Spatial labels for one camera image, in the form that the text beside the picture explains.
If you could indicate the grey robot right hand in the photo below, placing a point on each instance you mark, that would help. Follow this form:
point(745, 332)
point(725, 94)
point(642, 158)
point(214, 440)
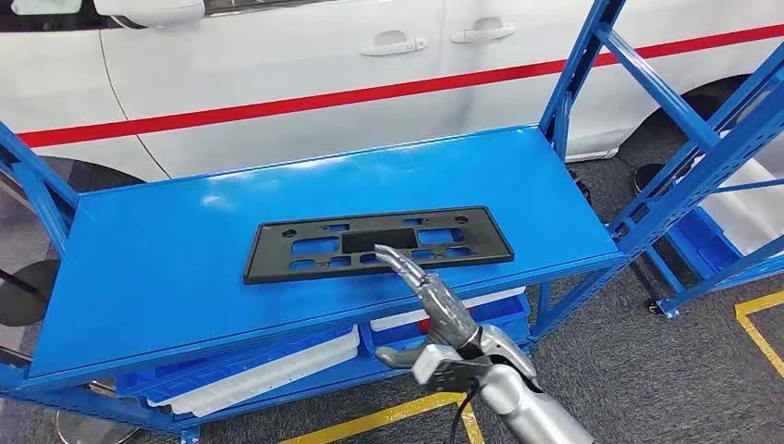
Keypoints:
point(441, 306)

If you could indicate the black plastic bracket part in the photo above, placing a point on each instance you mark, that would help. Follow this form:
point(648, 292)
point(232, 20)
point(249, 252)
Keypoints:
point(380, 269)

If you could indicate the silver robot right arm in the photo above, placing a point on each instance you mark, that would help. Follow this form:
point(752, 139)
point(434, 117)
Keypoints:
point(527, 404)

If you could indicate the blue metal shelf rack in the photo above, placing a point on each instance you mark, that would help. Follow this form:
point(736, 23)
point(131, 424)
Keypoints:
point(666, 308)
point(184, 245)

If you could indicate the yellow floor tape square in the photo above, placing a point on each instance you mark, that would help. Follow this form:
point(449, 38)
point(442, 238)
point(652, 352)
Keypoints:
point(759, 343)
point(367, 421)

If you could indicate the black round stand base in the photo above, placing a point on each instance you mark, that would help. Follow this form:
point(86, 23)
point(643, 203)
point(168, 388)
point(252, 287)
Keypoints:
point(650, 179)
point(27, 294)

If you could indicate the black car wheel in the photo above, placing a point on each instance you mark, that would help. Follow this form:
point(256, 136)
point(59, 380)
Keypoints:
point(649, 141)

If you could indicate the white car with red stripe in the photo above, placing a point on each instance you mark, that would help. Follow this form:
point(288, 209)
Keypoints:
point(275, 61)

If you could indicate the round chrome stand base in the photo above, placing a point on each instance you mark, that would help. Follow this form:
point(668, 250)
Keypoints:
point(92, 429)

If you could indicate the white car side mirror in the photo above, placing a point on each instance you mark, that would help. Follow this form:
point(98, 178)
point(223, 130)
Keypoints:
point(153, 11)

